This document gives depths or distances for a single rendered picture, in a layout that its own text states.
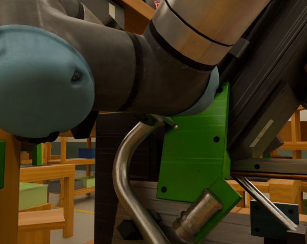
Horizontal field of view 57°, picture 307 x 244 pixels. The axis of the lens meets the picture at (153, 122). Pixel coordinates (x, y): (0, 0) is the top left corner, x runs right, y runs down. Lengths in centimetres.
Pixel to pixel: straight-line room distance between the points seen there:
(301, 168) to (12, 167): 53
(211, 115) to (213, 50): 26
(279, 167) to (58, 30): 46
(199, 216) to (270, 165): 20
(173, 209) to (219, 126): 16
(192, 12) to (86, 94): 10
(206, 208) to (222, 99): 19
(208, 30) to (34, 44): 13
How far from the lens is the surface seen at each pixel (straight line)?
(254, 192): 60
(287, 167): 57
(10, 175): 61
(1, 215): 61
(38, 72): 18
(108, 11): 69
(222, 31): 24
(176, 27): 24
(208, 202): 43
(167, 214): 51
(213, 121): 49
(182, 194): 48
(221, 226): 99
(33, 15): 22
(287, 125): 394
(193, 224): 44
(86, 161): 590
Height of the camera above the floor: 116
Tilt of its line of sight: 4 degrees up
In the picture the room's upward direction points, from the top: straight up
